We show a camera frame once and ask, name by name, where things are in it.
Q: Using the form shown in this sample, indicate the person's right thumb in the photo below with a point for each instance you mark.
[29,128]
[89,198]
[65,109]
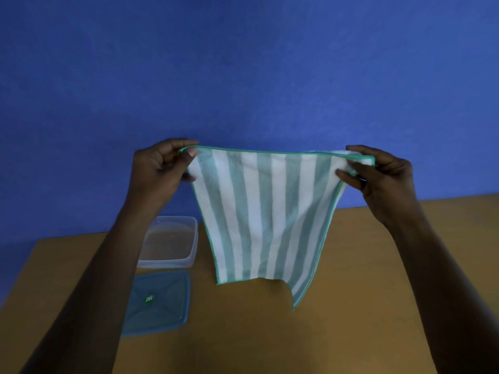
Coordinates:
[353,177]

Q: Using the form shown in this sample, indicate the person's left forearm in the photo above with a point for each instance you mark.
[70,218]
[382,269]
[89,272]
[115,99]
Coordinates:
[89,292]

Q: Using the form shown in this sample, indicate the person's left hand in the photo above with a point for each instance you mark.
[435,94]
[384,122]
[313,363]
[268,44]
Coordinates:
[152,175]

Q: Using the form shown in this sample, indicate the person's left thumb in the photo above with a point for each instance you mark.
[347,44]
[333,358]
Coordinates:
[182,157]

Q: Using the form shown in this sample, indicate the person's right hand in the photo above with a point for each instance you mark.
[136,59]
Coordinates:
[390,190]

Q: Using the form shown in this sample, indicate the blue plastic container lid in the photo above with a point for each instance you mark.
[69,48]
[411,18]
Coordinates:
[156,302]

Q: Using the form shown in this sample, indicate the clear plastic container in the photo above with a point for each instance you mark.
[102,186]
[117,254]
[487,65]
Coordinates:
[168,242]

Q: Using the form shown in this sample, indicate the green white striped cloth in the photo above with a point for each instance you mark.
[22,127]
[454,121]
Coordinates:
[269,214]

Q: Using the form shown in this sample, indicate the person's right forearm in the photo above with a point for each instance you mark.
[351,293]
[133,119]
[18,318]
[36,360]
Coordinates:
[440,292]

